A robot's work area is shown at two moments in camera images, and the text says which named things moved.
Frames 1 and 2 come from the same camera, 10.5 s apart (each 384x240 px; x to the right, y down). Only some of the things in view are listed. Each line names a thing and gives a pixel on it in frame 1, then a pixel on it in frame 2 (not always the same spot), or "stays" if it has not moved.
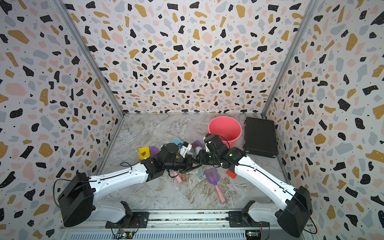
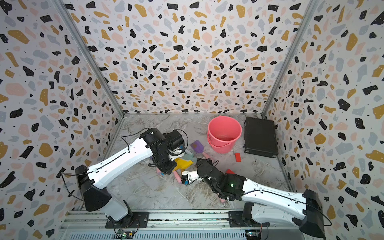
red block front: [232, 175] stays
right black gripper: [201, 155] -> [201, 163]
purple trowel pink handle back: [196, 144] stays
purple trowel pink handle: [177, 177] stays
